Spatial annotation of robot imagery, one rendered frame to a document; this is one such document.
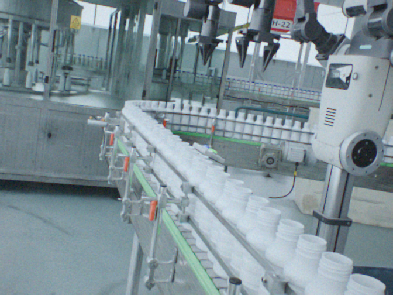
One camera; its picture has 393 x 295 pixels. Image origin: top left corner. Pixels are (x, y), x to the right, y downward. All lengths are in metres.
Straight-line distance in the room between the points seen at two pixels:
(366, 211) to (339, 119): 4.06
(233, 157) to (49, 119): 2.11
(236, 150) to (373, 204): 2.96
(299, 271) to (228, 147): 2.33
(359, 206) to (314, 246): 4.98
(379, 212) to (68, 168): 3.42
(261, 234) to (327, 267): 0.18
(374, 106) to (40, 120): 3.42
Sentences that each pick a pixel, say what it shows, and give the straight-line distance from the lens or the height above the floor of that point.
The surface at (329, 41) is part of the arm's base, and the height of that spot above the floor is 1.56.
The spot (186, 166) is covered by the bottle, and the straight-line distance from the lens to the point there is 1.17.
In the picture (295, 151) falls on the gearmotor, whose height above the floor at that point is 1.00.
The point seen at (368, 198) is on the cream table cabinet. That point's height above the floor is 0.29.
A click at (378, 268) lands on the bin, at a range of 1.32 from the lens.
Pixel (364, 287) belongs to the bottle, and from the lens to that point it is 0.55.
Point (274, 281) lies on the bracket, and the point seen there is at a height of 1.11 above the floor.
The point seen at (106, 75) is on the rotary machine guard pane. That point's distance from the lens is 4.51.
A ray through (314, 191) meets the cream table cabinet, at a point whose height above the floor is 0.27.
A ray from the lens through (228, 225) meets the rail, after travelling 0.82.
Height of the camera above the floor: 1.36
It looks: 8 degrees down
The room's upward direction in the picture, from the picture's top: 9 degrees clockwise
